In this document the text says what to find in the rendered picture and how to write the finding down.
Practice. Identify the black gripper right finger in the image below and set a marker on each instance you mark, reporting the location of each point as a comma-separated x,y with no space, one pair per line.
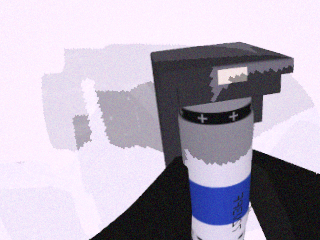
285,198

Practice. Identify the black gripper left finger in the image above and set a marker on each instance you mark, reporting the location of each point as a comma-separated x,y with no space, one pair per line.
161,212

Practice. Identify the grey and blue battery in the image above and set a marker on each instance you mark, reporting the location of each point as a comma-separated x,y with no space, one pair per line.
217,143

